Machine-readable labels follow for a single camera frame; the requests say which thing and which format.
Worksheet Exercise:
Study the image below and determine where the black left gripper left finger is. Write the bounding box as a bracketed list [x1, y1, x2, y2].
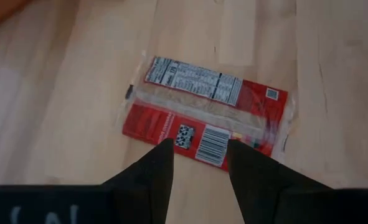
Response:
[101, 138, 175, 224]

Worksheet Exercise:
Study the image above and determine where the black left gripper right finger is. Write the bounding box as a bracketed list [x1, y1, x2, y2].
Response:
[226, 139, 333, 224]

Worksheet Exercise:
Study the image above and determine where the red popcorn bag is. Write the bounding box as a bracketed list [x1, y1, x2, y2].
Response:
[115, 49, 296, 172]

